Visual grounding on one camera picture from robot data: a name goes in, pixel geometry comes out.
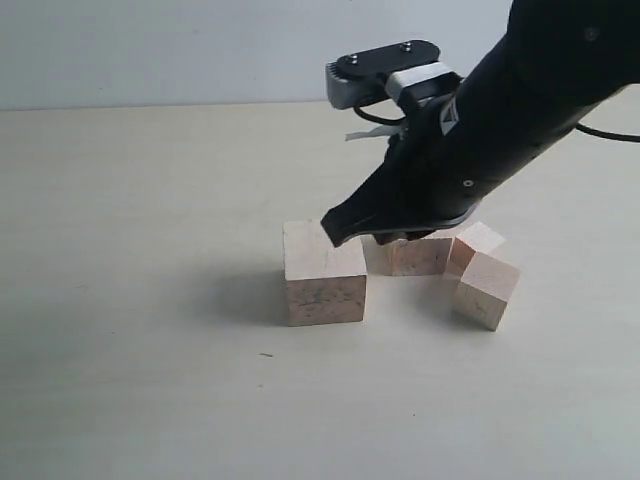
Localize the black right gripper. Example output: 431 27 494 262
320 74 570 247

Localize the medium wooden cube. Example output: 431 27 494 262
363 237 453 276

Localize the small wooden cube front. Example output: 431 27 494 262
452 252 521 331

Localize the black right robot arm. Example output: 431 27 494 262
321 1 639 246

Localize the smallest wooden cube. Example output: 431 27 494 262
445 222 506 277

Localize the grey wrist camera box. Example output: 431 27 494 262
325 39 462 113

